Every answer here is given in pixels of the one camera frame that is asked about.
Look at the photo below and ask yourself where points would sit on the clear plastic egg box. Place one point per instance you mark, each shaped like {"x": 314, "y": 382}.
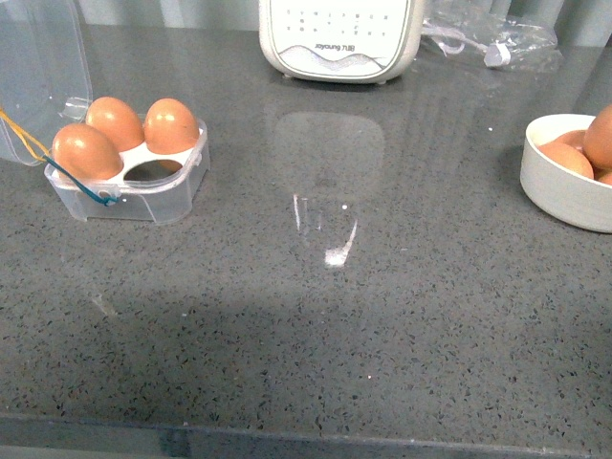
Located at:
{"x": 45, "y": 85}

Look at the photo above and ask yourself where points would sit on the brown egg back right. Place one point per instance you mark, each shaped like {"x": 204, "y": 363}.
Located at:
{"x": 169, "y": 127}

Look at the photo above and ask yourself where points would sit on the white Joyoung blender appliance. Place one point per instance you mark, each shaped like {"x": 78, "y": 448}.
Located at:
{"x": 355, "y": 42}

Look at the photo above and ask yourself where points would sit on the white round bowl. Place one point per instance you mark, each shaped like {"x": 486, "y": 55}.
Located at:
{"x": 560, "y": 192}

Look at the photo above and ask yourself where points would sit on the brown egg in bowl left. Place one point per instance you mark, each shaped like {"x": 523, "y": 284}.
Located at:
{"x": 569, "y": 157}

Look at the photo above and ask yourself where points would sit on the clear plastic bag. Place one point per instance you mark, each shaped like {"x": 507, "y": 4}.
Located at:
{"x": 467, "y": 32}

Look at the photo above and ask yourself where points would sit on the brown egg in bowl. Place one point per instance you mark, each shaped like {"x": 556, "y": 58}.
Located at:
{"x": 597, "y": 143}
{"x": 569, "y": 157}

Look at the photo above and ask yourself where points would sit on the brown egg in bowl top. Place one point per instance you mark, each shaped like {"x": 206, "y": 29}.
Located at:
{"x": 597, "y": 143}

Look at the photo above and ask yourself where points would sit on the yellow and blue rubber band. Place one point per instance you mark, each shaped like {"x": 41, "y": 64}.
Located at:
{"x": 41, "y": 153}

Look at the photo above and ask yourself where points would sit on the brown egg front left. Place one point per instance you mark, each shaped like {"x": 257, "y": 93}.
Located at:
{"x": 86, "y": 153}

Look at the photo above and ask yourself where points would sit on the brown egg back left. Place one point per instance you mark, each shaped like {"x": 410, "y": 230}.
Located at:
{"x": 117, "y": 121}

